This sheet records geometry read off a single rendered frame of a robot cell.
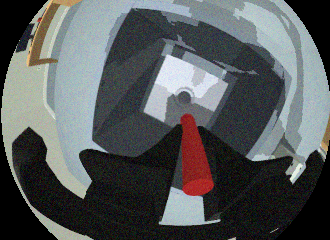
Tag white square plate with hole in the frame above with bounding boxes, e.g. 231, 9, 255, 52
144, 55, 228, 128

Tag red peg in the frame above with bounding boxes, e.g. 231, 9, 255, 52
181, 115, 214, 196

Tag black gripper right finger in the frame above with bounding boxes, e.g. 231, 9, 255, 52
197, 125, 293, 221

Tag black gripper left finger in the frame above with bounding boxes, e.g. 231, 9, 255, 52
79, 124, 184, 221

